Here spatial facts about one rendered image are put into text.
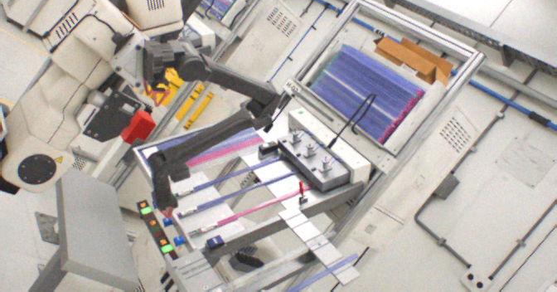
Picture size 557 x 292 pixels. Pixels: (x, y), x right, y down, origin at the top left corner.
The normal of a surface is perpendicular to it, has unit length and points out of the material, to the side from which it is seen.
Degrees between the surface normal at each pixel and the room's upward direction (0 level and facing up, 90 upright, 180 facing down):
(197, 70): 101
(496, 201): 90
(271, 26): 90
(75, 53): 90
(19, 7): 90
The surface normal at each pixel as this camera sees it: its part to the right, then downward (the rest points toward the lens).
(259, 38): 0.51, 0.49
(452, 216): -0.60, -0.37
